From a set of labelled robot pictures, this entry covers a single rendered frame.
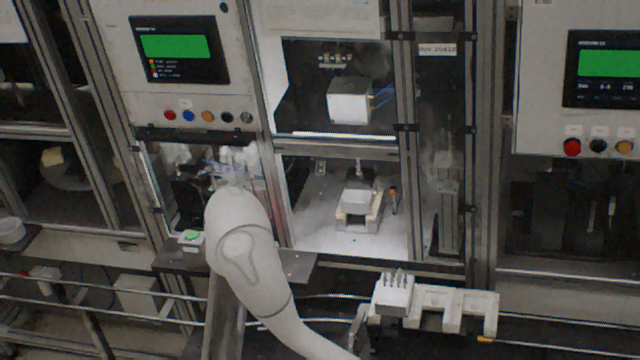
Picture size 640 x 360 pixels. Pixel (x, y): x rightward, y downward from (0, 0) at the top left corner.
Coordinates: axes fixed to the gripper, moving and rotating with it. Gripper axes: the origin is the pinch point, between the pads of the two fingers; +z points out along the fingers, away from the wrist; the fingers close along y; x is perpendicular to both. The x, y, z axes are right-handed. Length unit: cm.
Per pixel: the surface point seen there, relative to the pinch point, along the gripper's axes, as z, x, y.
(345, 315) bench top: 15.3, 11.1, -19.8
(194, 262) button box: 7, 56, 6
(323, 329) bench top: 8.4, 16.8, -19.8
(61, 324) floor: 45, 168, -88
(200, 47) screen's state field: 17, 40, 77
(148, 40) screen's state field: 18, 55, 79
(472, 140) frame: 20, -29, 49
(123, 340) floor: 41, 131, -88
